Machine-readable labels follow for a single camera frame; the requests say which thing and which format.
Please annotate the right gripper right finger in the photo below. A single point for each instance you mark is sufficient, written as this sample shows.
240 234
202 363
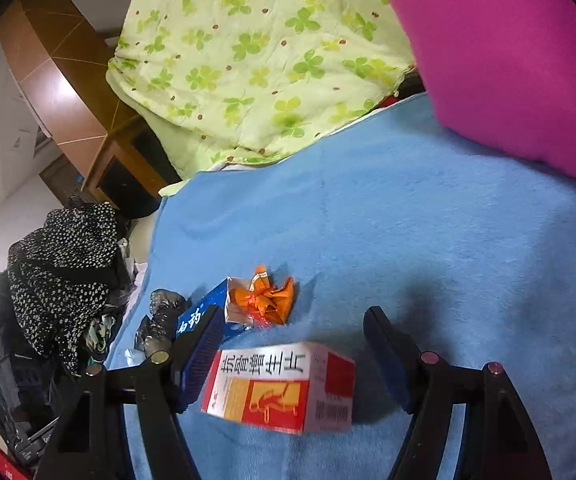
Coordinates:
498 441

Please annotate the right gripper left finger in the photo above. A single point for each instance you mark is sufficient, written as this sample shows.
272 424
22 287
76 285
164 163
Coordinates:
90 440

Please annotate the black plastic bag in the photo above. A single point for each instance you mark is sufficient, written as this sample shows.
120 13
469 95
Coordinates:
156 331

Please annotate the blue toothpaste box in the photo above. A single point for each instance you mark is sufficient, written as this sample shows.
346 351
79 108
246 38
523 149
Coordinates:
203 312

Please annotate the red white medicine box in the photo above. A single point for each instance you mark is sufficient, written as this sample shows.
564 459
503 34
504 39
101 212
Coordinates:
292 388

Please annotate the orange wrapper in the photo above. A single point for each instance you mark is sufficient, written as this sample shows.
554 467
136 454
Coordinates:
259 302

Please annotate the black jacket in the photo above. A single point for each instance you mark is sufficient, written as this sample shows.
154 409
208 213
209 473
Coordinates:
33 389

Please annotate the green patterned cloth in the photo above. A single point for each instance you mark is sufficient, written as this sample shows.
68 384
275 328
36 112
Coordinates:
100 335

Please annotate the black white spotted garment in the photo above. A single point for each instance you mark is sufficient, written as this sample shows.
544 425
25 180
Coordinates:
62 276

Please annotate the blue fleece blanket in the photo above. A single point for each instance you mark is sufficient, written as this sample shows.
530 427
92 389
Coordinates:
470 252

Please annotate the pink bed sheet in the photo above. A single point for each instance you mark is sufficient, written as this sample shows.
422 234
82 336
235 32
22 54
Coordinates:
132 255

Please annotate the wooden cabinet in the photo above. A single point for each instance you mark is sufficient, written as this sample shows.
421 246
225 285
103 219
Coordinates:
59 61

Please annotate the magenta pillow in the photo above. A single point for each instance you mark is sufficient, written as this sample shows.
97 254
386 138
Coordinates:
500 72

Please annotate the green clover quilt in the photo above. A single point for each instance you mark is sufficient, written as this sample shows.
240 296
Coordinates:
250 82

